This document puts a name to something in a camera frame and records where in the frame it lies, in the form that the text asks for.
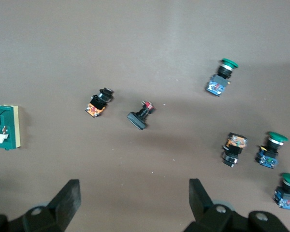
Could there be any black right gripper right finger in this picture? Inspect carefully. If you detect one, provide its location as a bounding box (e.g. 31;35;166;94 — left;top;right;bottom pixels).
183;178;290;232

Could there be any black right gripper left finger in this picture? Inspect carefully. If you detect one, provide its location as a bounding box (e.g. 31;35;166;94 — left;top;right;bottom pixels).
0;178;82;232

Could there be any green load switch white handle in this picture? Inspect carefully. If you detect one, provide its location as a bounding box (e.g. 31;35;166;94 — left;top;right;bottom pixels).
0;104;22;151

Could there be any black button orange contact block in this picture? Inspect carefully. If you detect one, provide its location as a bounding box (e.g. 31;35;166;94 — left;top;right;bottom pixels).
85;87;115;119
222;132;248;168

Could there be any green mushroom push button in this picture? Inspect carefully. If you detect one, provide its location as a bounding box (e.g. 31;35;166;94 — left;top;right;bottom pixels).
255;131;289;169
273;173;290;210
205;58;239;98

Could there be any black square push button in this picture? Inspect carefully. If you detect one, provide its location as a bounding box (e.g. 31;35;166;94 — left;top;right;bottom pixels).
127;101;157;131

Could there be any brown table cover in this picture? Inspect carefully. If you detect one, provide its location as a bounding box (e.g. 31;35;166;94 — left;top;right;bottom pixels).
0;0;290;232

